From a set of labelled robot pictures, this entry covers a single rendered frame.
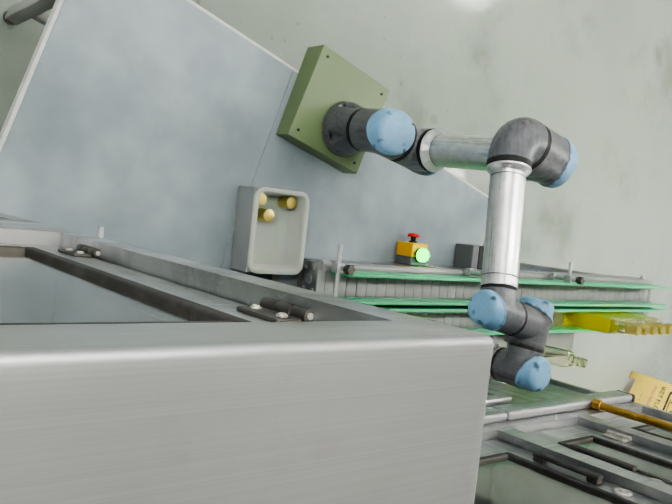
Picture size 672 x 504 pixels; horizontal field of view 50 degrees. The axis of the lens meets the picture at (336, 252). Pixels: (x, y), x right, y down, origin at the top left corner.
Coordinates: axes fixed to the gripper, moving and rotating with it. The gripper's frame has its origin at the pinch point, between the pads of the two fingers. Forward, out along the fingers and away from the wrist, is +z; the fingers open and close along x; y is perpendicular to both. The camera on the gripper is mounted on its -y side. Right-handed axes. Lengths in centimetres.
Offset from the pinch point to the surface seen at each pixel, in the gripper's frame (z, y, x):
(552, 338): 31, 104, -9
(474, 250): 35, 60, 21
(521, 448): -31.7, 3.2, -16.8
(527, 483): -45.1, -13.1, -16.9
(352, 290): 30.8, 4.8, 7.8
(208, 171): 44, -37, 36
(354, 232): 44, 14, 24
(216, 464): -94, -111, 18
